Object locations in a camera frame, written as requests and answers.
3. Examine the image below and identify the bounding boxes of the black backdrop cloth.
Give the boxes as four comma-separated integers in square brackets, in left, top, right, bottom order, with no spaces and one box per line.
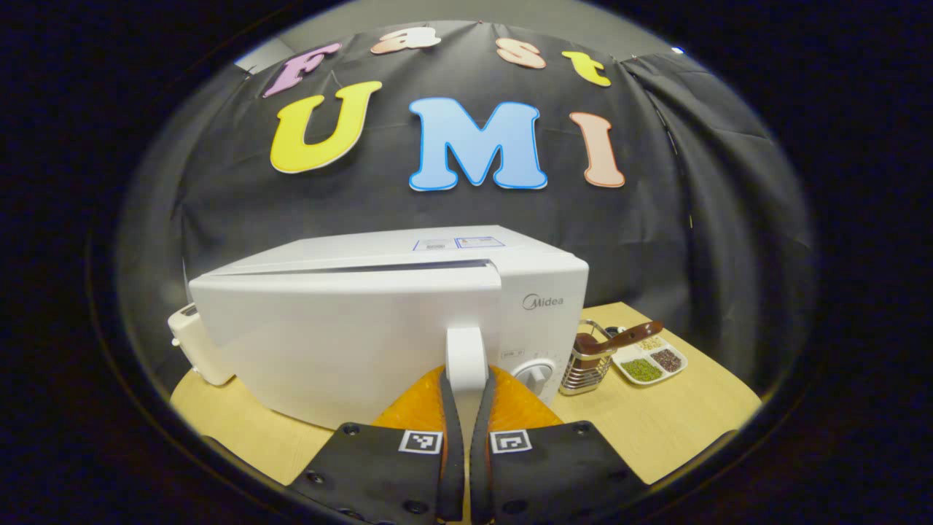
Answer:
[117,20,816,394]

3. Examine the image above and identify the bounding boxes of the white microwave oven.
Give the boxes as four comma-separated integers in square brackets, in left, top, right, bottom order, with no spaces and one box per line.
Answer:
[188,225,590,431]

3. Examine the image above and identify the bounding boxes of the white toaster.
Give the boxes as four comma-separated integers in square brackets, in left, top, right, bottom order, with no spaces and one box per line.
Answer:
[168,303,235,387]

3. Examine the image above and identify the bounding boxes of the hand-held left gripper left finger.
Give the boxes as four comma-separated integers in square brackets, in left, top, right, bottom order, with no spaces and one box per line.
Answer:
[288,365,465,525]

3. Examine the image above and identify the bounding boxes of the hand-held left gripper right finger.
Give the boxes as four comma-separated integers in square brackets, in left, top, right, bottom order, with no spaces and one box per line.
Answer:
[470,365,646,525]

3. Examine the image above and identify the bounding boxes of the white divided grain dish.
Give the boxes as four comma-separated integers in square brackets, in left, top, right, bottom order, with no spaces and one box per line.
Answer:
[611,334,688,386]

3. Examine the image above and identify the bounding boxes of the metal wire utensil holder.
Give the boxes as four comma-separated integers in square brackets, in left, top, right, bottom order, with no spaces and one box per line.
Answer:
[559,321,619,397]

